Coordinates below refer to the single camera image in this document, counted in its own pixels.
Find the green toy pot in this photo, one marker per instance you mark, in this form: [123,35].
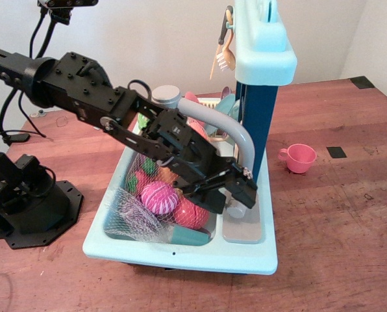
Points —
[142,121]

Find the blue toy shelf tower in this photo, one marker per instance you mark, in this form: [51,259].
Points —
[265,60]

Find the orange toy brush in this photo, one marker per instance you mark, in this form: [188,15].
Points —
[224,57]

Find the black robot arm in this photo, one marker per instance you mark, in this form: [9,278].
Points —
[80,85]

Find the pink toy cup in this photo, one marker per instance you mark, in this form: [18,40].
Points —
[298,157]

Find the teal toy cup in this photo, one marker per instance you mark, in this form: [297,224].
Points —
[189,237]

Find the black tape corner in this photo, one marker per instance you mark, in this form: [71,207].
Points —
[362,82]

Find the light blue toy sink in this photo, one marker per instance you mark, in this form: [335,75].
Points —
[218,255]

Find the pink toy plate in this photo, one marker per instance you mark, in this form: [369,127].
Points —
[191,97]

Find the teal toy plate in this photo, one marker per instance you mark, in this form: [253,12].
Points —
[226,121]

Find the overhead camera bar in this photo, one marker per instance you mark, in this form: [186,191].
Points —
[60,10]

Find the black tape square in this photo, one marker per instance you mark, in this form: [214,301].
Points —
[336,152]

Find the grey faucet lever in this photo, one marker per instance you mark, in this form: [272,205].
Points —
[236,209]

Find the mesh bag of toy food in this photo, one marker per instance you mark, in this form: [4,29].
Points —
[145,206]

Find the grey toy faucet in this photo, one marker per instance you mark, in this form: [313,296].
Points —
[246,230]

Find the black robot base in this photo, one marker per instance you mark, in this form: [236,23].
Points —
[35,207]

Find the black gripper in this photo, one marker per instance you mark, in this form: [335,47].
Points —
[201,170]

